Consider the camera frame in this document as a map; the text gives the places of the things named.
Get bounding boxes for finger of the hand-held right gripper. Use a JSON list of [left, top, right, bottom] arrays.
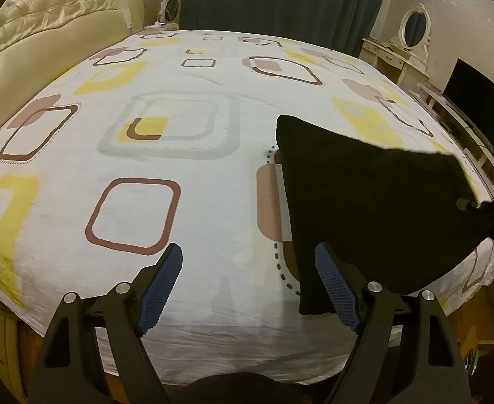
[[456, 196, 494, 220]]

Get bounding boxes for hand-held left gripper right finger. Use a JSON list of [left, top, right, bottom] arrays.
[[314, 241, 473, 404]]

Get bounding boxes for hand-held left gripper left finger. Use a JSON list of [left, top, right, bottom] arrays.
[[27, 242, 184, 404]]

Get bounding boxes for black pants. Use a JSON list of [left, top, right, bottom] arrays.
[[275, 114, 494, 316]]

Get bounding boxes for white television stand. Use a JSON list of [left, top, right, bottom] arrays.
[[417, 81, 494, 188]]

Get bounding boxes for black flat television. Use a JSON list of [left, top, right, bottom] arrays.
[[442, 58, 494, 149]]

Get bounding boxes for round bed with patterned sheet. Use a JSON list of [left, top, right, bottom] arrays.
[[0, 29, 494, 385]]

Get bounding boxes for white dressing table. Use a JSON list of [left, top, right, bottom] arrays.
[[360, 37, 431, 90]]

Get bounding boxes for white oval vanity mirror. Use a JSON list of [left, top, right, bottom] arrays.
[[398, 3, 433, 50]]

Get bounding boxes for cream tufted leather headboard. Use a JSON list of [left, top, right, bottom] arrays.
[[0, 0, 146, 146]]

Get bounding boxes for small white desk fan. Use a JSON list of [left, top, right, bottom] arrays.
[[158, 0, 180, 27]]

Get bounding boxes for dark teal curtain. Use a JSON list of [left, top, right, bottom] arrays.
[[180, 0, 396, 58]]

